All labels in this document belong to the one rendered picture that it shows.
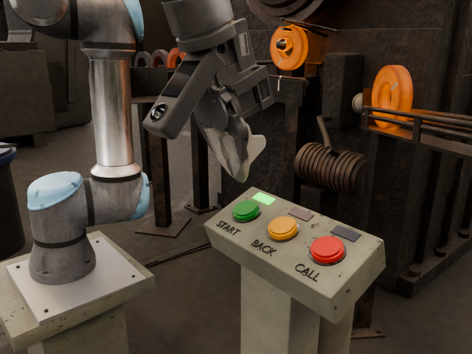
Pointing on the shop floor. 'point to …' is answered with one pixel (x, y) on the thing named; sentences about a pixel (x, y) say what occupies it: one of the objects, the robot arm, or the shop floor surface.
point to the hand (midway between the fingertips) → (236, 177)
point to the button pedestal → (291, 275)
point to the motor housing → (329, 177)
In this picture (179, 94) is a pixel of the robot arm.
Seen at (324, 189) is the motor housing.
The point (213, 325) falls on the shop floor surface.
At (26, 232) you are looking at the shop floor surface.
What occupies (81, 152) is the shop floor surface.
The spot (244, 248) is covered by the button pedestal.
